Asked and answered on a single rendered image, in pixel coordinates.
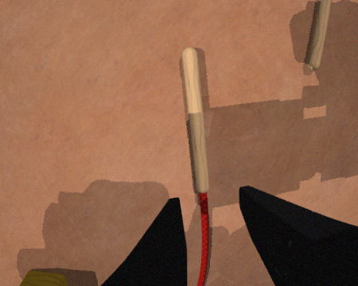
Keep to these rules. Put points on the light wooden stick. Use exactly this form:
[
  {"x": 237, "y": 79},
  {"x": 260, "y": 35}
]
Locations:
[{"x": 318, "y": 36}]

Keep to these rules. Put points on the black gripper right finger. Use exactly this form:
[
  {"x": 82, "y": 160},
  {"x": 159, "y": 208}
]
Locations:
[{"x": 299, "y": 247}]

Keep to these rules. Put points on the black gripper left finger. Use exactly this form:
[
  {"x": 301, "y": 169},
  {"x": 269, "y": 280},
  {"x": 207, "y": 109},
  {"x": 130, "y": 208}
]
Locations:
[{"x": 159, "y": 258}]

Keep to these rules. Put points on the wooden stick with red string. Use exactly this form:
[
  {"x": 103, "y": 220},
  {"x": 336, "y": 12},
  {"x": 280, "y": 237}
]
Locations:
[{"x": 199, "y": 146}]

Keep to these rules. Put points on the yellow-brown wooden block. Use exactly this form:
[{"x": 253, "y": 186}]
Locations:
[{"x": 39, "y": 278}]

